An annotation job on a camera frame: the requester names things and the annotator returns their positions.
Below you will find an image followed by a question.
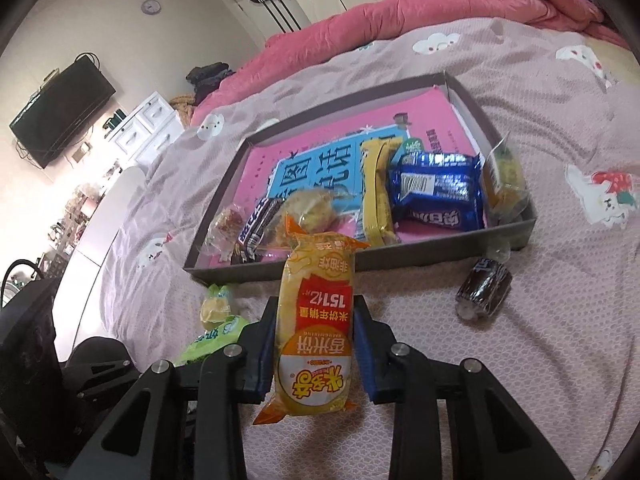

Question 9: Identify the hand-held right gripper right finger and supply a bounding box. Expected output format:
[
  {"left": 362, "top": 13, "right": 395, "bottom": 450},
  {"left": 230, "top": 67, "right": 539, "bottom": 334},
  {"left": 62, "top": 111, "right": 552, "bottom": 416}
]
[{"left": 352, "top": 296, "right": 576, "bottom": 480}]

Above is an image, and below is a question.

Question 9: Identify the clear oat bar packet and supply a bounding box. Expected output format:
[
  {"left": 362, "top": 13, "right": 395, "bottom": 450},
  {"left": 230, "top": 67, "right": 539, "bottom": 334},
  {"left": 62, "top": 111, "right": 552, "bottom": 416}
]
[{"left": 272, "top": 187, "right": 351, "bottom": 248}]

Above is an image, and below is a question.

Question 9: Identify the black wall television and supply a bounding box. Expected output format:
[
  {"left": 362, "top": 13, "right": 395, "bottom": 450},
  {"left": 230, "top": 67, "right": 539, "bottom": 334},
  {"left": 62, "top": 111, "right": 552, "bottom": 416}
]
[{"left": 9, "top": 57, "right": 117, "bottom": 170}]

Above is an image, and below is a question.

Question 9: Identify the mauve printed bedsheet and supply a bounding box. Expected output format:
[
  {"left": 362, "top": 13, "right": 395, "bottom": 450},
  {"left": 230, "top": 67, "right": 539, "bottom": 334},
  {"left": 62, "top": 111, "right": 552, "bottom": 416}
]
[{"left": 52, "top": 15, "right": 640, "bottom": 480}]

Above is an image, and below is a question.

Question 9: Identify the pile of small desk clutter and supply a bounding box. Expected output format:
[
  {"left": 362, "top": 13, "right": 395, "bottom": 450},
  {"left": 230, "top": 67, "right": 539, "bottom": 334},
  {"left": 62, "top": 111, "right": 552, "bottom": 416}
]
[{"left": 40, "top": 185, "right": 101, "bottom": 271}]

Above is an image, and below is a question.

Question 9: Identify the brown chocolate bar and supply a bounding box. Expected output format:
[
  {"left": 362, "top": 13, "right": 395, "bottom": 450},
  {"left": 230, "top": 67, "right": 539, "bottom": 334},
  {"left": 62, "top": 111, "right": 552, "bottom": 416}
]
[{"left": 235, "top": 197, "right": 286, "bottom": 263}]

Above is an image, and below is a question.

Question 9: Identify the green yellow pastry packet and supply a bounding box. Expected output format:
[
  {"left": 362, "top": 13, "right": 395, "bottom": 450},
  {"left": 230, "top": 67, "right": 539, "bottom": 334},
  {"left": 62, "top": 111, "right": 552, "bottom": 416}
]
[{"left": 199, "top": 284, "right": 241, "bottom": 333}]

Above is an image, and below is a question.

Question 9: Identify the blue cookie packet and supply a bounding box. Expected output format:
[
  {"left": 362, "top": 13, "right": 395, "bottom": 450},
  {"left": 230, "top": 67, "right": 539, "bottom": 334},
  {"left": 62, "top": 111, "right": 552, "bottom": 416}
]
[{"left": 389, "top": 151, "right": 486, "bottom": 232}]

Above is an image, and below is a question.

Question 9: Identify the dark clothes pile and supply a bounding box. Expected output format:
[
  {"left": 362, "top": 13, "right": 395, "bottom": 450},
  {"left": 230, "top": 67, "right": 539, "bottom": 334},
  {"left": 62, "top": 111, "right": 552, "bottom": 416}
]
[{"left": 186, "top": 62, "right": 236, "bottom": 106}]

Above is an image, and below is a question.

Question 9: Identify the beige bed sheet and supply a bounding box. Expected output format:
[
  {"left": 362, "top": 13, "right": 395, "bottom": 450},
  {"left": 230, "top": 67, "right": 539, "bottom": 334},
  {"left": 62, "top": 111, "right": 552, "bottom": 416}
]
[{"left": 590, "top": 35, "right": 640, "bottom": 91}]

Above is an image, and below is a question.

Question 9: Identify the green snack packet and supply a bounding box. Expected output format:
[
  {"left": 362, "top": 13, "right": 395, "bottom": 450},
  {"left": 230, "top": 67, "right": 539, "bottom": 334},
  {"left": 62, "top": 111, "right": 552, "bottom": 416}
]
[{"left": 177, "top": 314, "right": 251, "bottom": 367}]

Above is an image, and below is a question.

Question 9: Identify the grey cardboard box tray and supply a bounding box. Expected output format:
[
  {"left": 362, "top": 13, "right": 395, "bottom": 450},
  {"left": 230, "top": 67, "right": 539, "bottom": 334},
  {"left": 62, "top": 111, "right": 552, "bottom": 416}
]
[{"left": 184, "top": 71, "right": 538, "bottom": 286}]

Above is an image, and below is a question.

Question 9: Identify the black bulky object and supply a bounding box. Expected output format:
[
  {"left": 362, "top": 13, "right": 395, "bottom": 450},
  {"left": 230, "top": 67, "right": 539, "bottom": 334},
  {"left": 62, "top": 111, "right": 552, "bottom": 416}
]
[{"left": 0, "top": 280, "right": 63, "bottom": 466}]

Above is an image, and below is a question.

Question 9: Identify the white drawer dresser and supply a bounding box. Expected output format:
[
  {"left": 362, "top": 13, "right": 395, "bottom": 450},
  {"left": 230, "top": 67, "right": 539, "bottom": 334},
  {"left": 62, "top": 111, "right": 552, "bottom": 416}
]
[{"left": 107, "top": 91, "right": 186, "bottom": 166}]

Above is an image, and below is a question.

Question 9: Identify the yellow wafer packet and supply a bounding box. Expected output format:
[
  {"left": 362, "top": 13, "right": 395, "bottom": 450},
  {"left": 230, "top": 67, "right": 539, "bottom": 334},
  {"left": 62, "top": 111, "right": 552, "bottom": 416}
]
[{"left": 361, "top": 139, "right": 401, "bottom": 247}]

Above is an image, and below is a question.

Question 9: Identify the dark brown snack packet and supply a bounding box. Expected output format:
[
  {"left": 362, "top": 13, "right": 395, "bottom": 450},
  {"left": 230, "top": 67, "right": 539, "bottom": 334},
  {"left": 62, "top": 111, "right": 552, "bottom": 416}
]
[{"left": 455, "top": 255, "right": 513, "bottom": 321}]

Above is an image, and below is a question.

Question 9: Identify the pink book with blue panel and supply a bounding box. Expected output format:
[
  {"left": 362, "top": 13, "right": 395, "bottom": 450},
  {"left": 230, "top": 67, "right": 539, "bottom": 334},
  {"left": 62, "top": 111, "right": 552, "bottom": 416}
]
[{"left": 210, "top": 86, "right": 501, "bottom": 266}]

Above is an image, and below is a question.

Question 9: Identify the small clear yellow snack packet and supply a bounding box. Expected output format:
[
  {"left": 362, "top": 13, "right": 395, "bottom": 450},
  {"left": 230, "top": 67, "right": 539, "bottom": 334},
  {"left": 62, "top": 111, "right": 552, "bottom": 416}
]
[{"left": 480, "top": 132, "right": 532, "bottom": 221}]

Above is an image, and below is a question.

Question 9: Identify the orange rice cracker packet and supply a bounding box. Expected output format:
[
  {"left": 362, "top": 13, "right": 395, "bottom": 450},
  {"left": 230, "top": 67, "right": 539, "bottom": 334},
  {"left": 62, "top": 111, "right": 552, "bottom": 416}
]
[{"left": 252, "top": 210, "right": 372, "bottom": 426}]

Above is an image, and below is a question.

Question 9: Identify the pink quilt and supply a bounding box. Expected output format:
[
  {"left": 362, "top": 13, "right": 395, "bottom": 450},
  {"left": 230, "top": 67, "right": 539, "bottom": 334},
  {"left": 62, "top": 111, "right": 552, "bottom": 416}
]
[{"left": 192, "top": 0, "right": 631, "bottom": 128}]

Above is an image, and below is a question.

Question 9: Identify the brown knitted cloth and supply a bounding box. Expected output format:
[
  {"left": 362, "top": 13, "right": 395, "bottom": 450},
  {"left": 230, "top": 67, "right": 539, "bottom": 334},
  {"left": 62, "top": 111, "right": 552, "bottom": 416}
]
[{"left": 167, "top": 92, "right": 201, "bottom": 126}]

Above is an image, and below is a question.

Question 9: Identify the clear round rice cake packet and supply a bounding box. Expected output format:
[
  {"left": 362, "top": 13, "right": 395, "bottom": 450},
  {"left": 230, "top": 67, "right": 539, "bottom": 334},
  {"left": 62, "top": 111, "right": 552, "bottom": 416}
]
[{"left": 200, "top": 205, "right": 251, "bottom": 261}]

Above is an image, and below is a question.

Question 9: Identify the white curved tabletop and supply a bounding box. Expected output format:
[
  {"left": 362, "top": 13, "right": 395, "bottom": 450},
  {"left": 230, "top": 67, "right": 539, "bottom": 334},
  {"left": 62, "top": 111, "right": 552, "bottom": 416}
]
[{"left": 52, "top": 165, "right": 146, "bottom": 361}]

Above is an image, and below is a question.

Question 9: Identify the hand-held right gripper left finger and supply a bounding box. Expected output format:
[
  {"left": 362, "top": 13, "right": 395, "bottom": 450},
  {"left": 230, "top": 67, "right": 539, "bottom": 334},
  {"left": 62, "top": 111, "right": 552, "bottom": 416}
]
[{"left": 65, "top": 296, "right": 278, "bottom": 480}]

